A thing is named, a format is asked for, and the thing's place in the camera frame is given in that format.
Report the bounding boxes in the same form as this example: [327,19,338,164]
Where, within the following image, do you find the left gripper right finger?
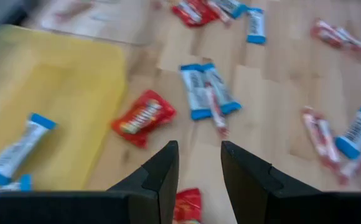
[220,140,361,224]

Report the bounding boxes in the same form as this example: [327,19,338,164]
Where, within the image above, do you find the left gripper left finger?
[0,139,180,224]

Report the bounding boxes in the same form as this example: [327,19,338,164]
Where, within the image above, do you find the red candy pack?
[173,187,203,224]
[111,89,177,149]
[171,0,220,28]

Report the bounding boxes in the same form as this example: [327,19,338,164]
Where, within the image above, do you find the yellow plastic bin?
[0,24,128,192]

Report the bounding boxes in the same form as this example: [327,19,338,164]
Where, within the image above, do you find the clear plastic bin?
[21,0,169,47]

